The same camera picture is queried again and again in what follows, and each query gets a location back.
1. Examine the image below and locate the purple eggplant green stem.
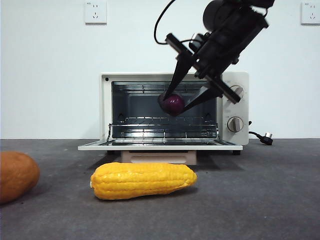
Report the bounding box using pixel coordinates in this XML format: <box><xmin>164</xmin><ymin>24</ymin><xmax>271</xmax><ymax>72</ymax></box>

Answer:
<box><xmin>157</xmin><ymin>92</ymin><xmax>186</xmax><ymax>117</ymax></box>

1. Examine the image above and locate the glass oven door with handle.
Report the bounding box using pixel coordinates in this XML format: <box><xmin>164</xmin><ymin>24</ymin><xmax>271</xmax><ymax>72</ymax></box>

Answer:
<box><xmin>77</xmin><ymin>138</ymin><xmax>244</xmax><ymax>166</ymax></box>

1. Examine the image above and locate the beige oven knob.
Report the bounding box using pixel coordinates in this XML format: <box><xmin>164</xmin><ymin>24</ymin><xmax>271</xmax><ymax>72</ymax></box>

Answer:
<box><xmin>226</xmin><ymin>85</ymin><xmax>245</xmax><ymax>103</ymax></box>
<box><xmin>226</xmin><ymin>116</ymin><xmax>245</xmax><ymax>134</ymax></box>

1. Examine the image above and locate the black oven power plug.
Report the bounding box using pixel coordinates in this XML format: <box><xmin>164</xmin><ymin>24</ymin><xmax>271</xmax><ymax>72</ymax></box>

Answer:
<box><xmin>247</xmin><ymin>121</ymin><xmax>274</xmax><ymax>146</ymax></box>

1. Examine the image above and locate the white toaster oven housing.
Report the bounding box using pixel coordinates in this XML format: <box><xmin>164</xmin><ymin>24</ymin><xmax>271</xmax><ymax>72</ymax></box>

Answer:
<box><xmin>100</xmin><ymin>71</ymin><xmax>250</xmax><ymax>156</ymax></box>

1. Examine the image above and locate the yellow corn cob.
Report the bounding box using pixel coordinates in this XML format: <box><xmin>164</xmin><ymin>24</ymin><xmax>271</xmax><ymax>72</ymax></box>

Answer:
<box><xmin>89</xmin><ymin>161</ymin><xmax>198</xmax><ymax>201</ymax></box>

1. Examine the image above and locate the brown potato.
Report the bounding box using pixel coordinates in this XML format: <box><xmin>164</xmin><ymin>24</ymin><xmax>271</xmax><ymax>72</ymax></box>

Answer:
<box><xmin>0</xmin><ymin>151</ymin><xmax>41</xmax><ymax>206</ymax></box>

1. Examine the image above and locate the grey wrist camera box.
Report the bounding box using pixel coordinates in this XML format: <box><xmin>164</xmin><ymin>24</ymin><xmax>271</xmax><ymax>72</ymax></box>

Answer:
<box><xmin>189</xmin><ymin>32</ymin><xmax>211</xmax><ymax>52</ymax></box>

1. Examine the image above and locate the metal wire oven rack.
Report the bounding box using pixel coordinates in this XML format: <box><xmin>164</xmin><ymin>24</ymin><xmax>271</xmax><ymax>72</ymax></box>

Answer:
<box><xmin>107</xmin><ymin>116</ymin><xmax>220</xmax><ymax>140</ymax></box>

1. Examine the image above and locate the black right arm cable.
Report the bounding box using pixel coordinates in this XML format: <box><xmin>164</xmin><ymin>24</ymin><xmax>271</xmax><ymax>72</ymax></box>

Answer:
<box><xmin>153</xmin><ymin>0</ymin><xmax>194</xmax><ymax>46</ymax></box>

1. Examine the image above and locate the white wall socket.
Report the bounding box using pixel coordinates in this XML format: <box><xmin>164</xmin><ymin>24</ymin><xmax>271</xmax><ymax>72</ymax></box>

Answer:
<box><xmin>300</xmin><ymin>1</ymin><xmax>320</xmax><ymax>26</ymax></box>
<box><xmin>84</xmin><ymin>1</ymin><xmax>108</xmax><ymax>25</ymax></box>

